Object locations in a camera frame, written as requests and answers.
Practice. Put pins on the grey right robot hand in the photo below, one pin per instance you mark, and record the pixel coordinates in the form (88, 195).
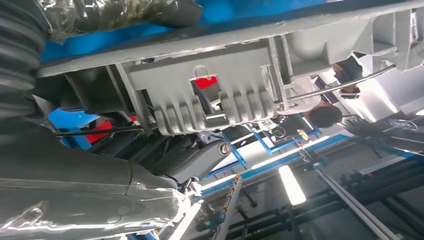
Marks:
(66, 165)

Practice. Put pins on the blue metal shelf rack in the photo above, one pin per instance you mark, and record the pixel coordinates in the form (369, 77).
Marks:
(298, 153)
(99, 39)

